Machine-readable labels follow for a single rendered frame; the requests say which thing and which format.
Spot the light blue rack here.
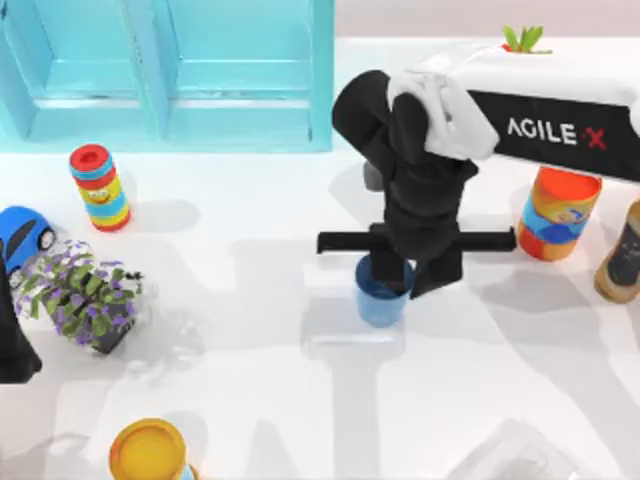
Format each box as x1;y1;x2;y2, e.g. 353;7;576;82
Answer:
0;0;335;154

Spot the brown bottle with dark label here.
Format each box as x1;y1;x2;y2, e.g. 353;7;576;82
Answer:
593;199;640;304

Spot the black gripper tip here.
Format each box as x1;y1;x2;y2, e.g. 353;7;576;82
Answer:
0;252;44;385

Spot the yellow lidded can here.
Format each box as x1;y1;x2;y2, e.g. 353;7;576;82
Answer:
108;418;200;480

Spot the blue cup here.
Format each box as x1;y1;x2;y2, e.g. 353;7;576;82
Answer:
354;253;417;329

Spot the green plant in white pot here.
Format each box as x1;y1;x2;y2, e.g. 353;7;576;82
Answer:
500;24;555;56

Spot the red blue yellow striped can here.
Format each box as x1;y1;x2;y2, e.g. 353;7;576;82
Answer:
68;143;133;233

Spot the blue toy car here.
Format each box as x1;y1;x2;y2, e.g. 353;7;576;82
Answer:
0;205;58;282

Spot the orange cartoon can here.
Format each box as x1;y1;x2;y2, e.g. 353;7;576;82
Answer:
516;166;604;263

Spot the purple flower plant pot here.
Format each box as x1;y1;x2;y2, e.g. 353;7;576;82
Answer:
11;238;147;356

